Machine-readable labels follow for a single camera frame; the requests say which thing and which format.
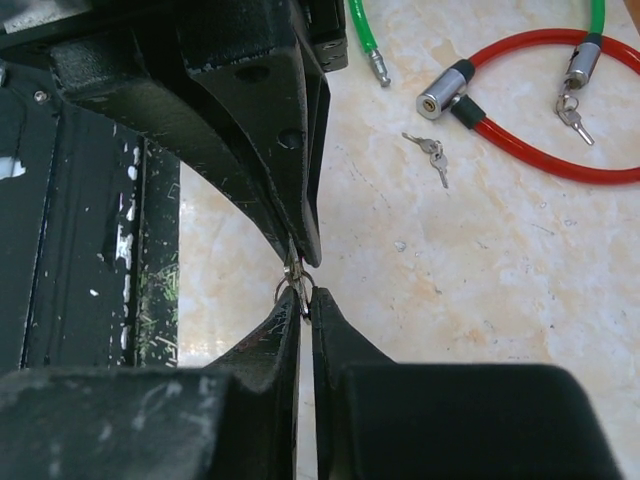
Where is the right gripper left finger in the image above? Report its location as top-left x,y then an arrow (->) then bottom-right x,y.
1,289 -> 300,479

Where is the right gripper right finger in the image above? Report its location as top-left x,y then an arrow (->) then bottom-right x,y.
310,288 -> 622,479

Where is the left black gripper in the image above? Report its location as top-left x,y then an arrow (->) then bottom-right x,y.
1,1 -> 348,266

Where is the silver key bunch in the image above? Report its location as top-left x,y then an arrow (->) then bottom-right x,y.
273,236 -> 316,323
402,132 -> 449,189
555,94 -> 595,146

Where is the red cable lock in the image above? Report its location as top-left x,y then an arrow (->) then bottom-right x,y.
416,28 -> 639,186

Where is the green cable lock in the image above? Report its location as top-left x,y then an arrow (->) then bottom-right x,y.
348,0 -> 606,88

